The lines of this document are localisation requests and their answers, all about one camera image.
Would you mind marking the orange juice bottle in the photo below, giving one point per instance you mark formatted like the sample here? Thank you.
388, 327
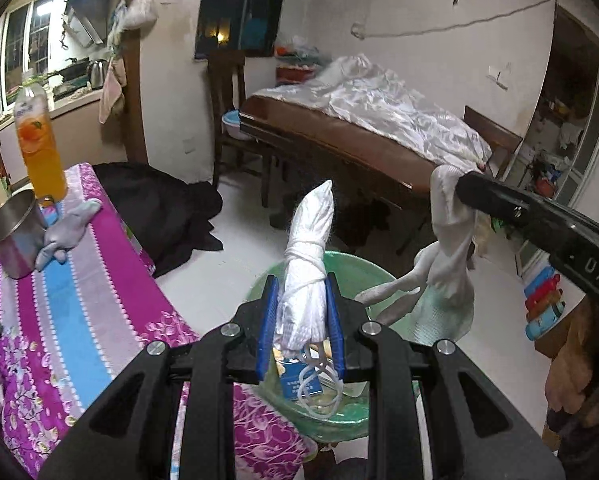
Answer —
39, 160

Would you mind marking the red plastic baskets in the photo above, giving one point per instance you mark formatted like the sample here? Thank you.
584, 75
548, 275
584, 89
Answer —
294, 72

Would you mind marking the white glove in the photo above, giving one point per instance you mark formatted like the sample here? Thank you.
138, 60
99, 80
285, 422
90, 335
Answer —
449, 240

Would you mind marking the dark room window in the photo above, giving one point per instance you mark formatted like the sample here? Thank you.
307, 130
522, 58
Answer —
239, 5

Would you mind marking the colourful plastic toy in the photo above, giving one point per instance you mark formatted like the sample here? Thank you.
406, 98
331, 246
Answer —
544, 305

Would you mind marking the blue plastic basin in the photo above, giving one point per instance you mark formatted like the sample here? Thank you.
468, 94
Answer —
232, 122

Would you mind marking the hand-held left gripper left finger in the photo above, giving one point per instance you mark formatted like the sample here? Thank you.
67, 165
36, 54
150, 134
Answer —
268, 340

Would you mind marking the purple printed tablecloth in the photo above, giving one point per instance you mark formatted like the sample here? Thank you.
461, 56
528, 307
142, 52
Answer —
79, 310

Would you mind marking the metal pot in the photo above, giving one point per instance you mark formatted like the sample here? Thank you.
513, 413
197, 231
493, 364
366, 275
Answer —
14, 245

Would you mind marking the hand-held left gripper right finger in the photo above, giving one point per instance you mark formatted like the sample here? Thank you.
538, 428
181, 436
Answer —
337, 340

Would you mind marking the person's right hand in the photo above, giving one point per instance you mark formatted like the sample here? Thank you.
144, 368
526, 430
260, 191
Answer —
574, 360

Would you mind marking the steel electric kettle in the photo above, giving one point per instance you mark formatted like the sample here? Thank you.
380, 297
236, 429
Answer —
97, 75

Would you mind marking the dark wooden table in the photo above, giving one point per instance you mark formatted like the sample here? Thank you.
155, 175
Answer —
329, 140

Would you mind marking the green lined trash bin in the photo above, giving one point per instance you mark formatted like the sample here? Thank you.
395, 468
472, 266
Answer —
354, 270

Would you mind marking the barred kitchen window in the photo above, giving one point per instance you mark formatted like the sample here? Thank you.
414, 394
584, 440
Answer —
29, 35

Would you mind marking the black cloth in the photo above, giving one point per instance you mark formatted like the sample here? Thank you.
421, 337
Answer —
164, 210

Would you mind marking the grey glove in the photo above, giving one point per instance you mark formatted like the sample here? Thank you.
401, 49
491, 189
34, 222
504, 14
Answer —
64, 235

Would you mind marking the hanging white plastic bag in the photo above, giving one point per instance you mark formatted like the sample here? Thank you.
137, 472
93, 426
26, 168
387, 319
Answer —
142, 10

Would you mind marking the hanging pink towel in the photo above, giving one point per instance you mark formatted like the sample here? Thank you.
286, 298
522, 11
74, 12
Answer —
110, 95

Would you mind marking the blue carton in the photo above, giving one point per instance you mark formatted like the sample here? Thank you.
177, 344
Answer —
292, 380

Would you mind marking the person's right forearm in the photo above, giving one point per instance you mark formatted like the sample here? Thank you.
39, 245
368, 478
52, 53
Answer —
589, 440

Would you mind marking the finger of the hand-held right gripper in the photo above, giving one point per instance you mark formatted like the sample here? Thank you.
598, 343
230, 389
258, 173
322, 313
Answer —
499, 202

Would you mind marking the wooden bed with sheet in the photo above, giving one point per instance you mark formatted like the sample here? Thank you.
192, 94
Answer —
379, 105

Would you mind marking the black wok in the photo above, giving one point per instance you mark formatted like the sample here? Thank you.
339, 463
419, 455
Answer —
72, 69

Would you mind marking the kitchen range hood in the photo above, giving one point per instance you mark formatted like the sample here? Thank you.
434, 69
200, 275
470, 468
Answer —
87, 25

